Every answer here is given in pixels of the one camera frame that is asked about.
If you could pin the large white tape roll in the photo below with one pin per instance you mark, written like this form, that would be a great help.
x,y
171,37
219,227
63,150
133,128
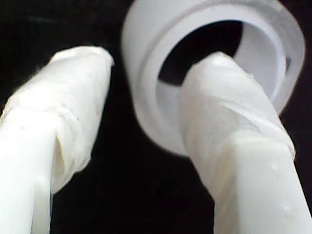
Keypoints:
x,y
141,85

